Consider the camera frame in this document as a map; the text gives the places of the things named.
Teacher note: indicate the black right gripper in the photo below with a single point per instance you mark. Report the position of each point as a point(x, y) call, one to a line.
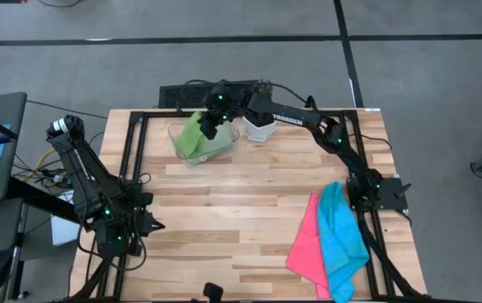
point(221, 107)

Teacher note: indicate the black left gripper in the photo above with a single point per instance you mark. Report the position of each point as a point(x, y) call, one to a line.
point(144, 222)

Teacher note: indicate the pale green towel teal edge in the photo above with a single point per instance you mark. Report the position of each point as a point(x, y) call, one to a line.
point(221, 143)

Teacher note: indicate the bright green microfiber towel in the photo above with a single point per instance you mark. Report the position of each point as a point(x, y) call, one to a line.
point(190, 136)

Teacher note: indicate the blue microfiber towel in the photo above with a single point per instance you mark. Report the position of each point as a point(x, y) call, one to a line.
point(343, 252)

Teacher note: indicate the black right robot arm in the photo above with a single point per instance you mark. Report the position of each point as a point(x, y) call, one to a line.
point(291, 115)

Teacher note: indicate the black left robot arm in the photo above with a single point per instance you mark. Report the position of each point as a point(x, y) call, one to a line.
point(81, 168)

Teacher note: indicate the pink microfiber towel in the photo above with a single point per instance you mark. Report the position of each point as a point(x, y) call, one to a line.
point(305, 256)

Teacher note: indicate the clear plastic bin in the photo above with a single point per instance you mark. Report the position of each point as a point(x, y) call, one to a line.
point(228, 155)

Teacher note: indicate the white hexagonal plant pot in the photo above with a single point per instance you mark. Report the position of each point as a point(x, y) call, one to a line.
point(259, 134)

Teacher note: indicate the black rounded object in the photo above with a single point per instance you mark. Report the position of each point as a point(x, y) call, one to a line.
point(213, 292)

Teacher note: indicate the white paper box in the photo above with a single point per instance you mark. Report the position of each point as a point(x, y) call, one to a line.
point(64, 233)

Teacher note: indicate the white table sticker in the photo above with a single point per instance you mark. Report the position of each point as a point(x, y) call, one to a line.
point(373, 109)

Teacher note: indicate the black aluminium table frame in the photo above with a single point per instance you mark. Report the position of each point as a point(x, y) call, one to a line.
point(160, 113)

